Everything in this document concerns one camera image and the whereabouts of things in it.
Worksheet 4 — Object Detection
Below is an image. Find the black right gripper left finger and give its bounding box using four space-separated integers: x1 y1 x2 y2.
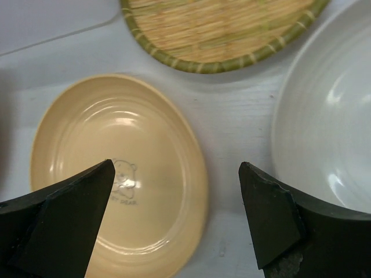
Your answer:
1 159 115 277

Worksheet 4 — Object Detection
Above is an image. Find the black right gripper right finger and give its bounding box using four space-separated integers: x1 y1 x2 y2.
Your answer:
238 162 370 277

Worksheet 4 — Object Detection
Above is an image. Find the yellow plastic plate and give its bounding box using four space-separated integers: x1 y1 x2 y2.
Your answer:
30 74 209 277

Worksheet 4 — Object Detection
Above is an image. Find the round green-rimmed woven tray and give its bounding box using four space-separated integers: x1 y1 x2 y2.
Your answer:
121 0 328 74

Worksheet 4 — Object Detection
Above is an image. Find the white plastic bin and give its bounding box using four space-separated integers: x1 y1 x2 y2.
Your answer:
1 1 120 55

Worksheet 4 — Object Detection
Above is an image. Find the cream white plate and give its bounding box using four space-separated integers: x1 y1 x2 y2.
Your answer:
271 1 370 213

